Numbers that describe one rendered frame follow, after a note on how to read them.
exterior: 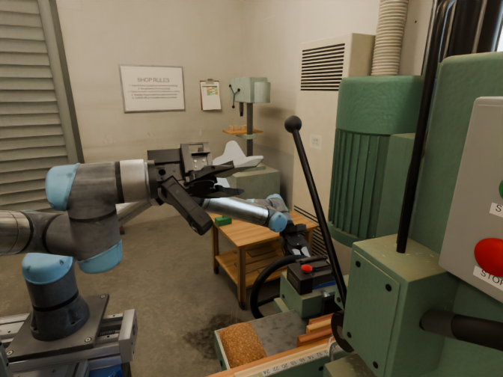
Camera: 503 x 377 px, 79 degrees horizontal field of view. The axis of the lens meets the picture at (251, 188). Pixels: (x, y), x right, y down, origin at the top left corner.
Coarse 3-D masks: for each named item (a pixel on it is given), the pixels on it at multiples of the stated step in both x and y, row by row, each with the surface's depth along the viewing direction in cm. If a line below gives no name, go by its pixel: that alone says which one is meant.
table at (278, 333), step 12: (276, 300) 93; (288, 312) 84; (252, 324) 79; (264, 324) 79; (276, 324) 79; (288, 324) 79; (300, 324) 79; (216, 336) 76; (264, 336) 76; (276, 336) 76; (288, 336) 76; (216, 348) 76; (264, 348) 72; (276, 348) 72; (288, 348) 72
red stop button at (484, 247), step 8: (488, 240) 24; (496, 240) 24; (480, 248) 25; (488, 248) 24; (496, 248) 23; (480, 256) 25; (488, 256) 24; (496, 256) 23; (480, 264) 25; (488, 264) 24; (496, 264) 23; (488, 272) 24; (496, 272) 24
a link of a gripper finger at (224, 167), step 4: (232, 160) 53; (224, 164) 53; (228, 164) 53; (232, 164) 53; (204, 168) 53; (208, 168) 53; (212, 168) 53; (216, 168) 52; (220, 168) 52; (224, 168) 52; (228, 168) 52; (232, 168) 53; (200, 172) 53; (204, 172) 53; (208, 172) 52; (212, 172) 52; (216, 172) 53; (220, 172) 53; (196, 176) 53; (200, 176) 53; (204, 176) 53; (208, 176) 53; (212, 176) 54
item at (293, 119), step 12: (288, 120) 59; (300, 120) 59; (300, 144) 58; (300, 156) 58; (312, 180) 56; (312, 192) 55; (324, 216) 54; (324, 228) 53; (324, 240) 53; (336, 264) 51; (336, 276) 51; (336, 312) 49; (336, 324) 49; (336, 336) 49; (348, 348) 46; (372, 372) 44
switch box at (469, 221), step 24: (480, 120) 24; (480, 144) 25; (480, 168) 25; (456, 192) 27; (480, 192) 25; (456, 216) 27; (480, 216) 25; (456, 240) 27; (480, 240) 25; (456, 264) 28; (480, 288) 26
